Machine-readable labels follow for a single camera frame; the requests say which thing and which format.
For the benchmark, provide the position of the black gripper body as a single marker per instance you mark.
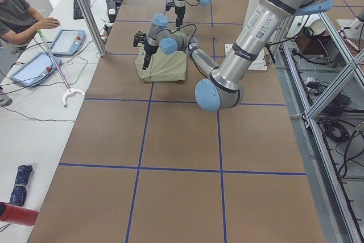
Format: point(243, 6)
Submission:
point(179, 12)
point(148, 49)

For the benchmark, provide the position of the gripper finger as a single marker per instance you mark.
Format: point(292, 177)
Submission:
point(178, 23)
point(146, 62)

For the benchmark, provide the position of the olive green long-sleeve shirt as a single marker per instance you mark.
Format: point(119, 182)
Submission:
point(162, 68)

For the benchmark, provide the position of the person's hand on mouse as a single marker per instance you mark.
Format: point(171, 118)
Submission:
point(48, 23)

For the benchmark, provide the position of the upper blue teach pendant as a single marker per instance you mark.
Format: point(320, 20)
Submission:
point(67, 42)

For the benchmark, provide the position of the blue teach pendant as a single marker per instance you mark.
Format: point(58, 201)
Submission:
point(67, 42)
point(34, 72)

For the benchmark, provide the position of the black keyboard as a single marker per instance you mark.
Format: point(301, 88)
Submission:
point(77, 12)

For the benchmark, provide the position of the reacher grabber stick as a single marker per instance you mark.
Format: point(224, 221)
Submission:
point(69, 90)

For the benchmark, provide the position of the lower blue teach pendant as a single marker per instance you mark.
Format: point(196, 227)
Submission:
point(34, 72)

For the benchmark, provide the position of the seated person grey shirt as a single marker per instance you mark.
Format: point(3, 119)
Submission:
point(18, 21)

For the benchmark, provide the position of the folded dark blue umbrella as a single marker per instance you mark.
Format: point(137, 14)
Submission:
point(19, 192)

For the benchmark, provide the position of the red cylinder bottle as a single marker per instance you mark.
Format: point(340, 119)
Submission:
point(14, 214)

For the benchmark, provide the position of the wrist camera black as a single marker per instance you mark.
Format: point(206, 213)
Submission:
point(139, 38)
point(169, 5)

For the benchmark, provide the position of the aluminium frame post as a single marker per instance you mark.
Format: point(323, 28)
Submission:
point(92, 27)

